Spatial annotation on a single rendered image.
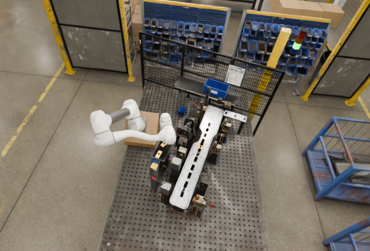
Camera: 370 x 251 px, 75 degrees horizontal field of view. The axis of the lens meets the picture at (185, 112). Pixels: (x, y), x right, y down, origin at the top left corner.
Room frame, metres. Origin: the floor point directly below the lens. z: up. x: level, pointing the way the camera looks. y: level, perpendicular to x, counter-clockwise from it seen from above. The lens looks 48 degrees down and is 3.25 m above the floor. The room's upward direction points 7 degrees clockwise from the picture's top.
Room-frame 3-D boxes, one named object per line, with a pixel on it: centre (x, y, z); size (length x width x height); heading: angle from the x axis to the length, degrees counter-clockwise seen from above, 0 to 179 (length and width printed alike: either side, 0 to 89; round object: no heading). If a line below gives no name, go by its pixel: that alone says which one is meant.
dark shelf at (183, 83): (2.45, -0.26, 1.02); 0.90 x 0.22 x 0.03; 75
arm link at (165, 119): (1.39, 0.17, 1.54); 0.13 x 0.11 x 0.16; 23
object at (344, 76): (3.67, -2.81, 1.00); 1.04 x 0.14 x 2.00; 91
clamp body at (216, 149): (1.54, -0.40, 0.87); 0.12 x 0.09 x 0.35; 75
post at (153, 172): (1.14, 0.23, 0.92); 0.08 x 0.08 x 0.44; 75
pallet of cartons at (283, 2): (5.01, -2.14, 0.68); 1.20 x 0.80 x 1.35; 93
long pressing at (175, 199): (1.51, -0.22, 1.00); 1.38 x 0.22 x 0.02; 165
